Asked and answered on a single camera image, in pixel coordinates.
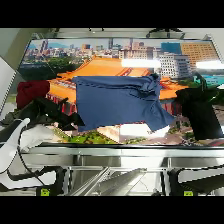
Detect blue T-shirt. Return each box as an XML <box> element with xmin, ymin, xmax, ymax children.
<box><xmin>71</xmin><ymin>73</ymin><xmax>177</xmax><ymax>134</ymax></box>

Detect red garment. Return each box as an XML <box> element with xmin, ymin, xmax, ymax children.
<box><xmin>15</xmin><ymin>79</ymin><xmax>51</xmax><ymax>110</ymax></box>

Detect silver frame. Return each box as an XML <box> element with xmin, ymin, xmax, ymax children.
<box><xmin>19</xmin><ymin>142</ymin><xmax>224</xmax><ymax>197</ymax></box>

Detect black cable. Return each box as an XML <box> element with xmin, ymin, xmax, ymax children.
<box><xmin>18</xmin><ymin>146</ymin><xmax>46</xmax><ymax>188</ymax></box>

